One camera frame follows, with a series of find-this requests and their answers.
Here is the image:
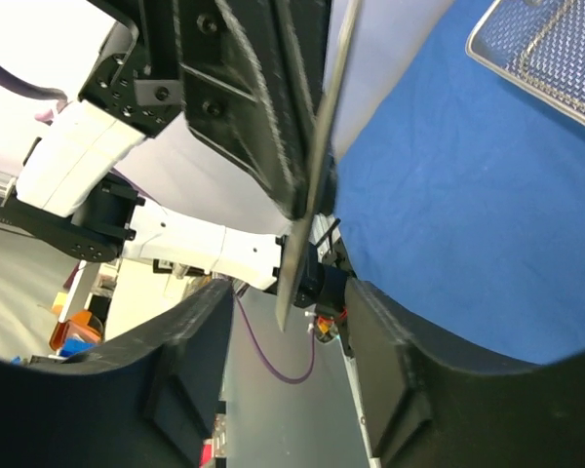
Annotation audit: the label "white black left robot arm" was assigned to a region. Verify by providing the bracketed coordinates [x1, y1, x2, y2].
[2, 1, 336, 292]

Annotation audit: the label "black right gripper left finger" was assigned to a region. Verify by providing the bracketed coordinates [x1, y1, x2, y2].
[0, 280, 234, 467]

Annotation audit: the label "steel thin tweezers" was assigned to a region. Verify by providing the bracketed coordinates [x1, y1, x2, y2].
[275, 0, 364, 332]

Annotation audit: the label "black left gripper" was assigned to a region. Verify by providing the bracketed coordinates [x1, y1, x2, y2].
[78, 0, 332, 219]

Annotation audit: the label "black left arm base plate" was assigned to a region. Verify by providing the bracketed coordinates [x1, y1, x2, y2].
[314, 218, 356, 359]

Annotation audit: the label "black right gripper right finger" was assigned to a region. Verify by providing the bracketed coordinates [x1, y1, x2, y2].
[345, 279, 585, 467]

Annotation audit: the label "aluminium front frame rail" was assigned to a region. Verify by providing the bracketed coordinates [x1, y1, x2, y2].
[0, 168, 386, 468]

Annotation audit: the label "blue surgical drape cloth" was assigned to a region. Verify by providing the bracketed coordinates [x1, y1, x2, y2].
[337, 1, 585, 364]

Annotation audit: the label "steel mesh instrument tray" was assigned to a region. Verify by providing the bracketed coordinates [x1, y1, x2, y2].
[466, 0, 585, 127]

